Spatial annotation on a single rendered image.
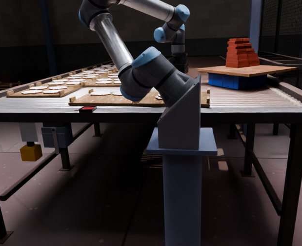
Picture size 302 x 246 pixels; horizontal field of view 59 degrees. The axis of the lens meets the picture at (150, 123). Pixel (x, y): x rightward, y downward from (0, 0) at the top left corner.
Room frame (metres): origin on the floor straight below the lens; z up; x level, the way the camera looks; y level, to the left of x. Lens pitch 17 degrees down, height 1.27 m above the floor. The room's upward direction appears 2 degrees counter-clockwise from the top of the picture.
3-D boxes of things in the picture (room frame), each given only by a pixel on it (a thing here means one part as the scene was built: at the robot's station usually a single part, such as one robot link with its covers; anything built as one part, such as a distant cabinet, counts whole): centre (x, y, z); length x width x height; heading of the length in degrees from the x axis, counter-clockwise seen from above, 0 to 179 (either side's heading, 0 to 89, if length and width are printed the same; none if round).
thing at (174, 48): (1.56, -0.17, 1.21); 0.08 x 0.08 x 0.05
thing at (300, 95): (3.27, -1.15, 0.90); 4.04 x 0.06 x 0.10; 171
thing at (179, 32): (1.56, -0.17, 1.29); 0.09 x 0.08 x 0.11; 130
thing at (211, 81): (1.99, -0.66, 0.97); 0.31 x 0.31 x 0.10; 30
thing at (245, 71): (2.01, -0.73, 1.03); 0.50 x 0.50 x 0.02; 30
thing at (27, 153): (1.46, 0.72, 0.74); 0.09 x 0.08 x 0.24; 81
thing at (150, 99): (1.57, -0.16, 0.93); 0.41 x 0.35 x 0.02; 77
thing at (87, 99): (1.66, 0.25, 0.93); 0.41 x 0.35 x 0.02; 77
